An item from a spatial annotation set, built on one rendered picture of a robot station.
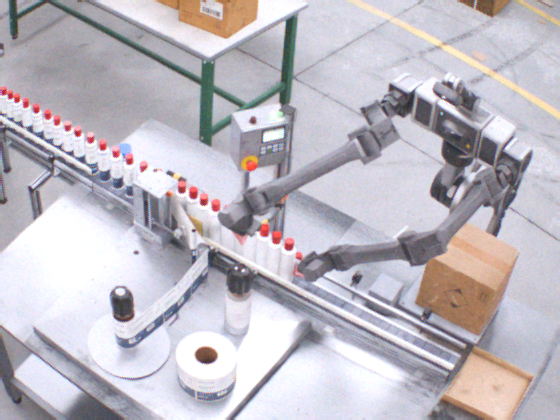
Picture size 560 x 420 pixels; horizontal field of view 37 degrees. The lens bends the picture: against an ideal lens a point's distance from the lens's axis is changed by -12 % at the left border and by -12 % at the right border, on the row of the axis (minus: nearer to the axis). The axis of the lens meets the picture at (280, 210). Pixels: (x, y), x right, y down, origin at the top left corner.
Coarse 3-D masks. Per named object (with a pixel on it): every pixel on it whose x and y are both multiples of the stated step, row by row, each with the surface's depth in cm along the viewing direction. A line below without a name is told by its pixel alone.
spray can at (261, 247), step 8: (264, 224) 326; (264, 232) 324; (256, 240) 328; (264, 240) 326; (256, 248) 331; (264, 248) 329; (256, 256) 334; (264, 256) 332; (256, 264) 336; (264, 264) 335
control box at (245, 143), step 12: (264, 108) 309; (276, 108) 310; (240, 120) 304; (264, 120) 305; (276, 120) 305; (240, 132) 302; (252, 132) 303; (240, 144) 305; (252, 144) 306; (264, 144) 309; (240, 156) 309; (252, 156) 310; (264, 156) 313; (276, 156) 315; (240, 168) 313
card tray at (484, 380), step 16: (480, 352) 317; (464, 368) 314; (480, 368) 314; (496, 368) 314; (512, 368) 312; (464, 384) 309; (480, 384) 309; (496, 384) 309; (512, 384) 309; (528, 384) 308; (448, 400) 302; (464, 400) 303; (480, 400) 303; (496, 400) 303; (512, 400) 303; (480, 416) 298; (496, 416) 298; (512, 416) 293
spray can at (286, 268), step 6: (288, 240) 321; (282, 246) 325; (288, 246) 321; (282, 252) 323; (288, 252) 322; (294, 252) 323; (282, 258) 325; (288, 258) 324; (294, 258) 326; (282, 264) 327; (288, 264) 326; (282, 270) 329; (288, 270) 328; (282, 276) 331; (288, 276) 330
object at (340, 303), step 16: (112, 192) 361; (224, 256) 341; (304, 288) 333; (320, 288) 333; (336, 304) 328; (352, 304) 329; (368, 320) 324; (384, 320) 324; (400, 336) 319; (416, 336) 319; (432, 352) 314; (448, 352) 314
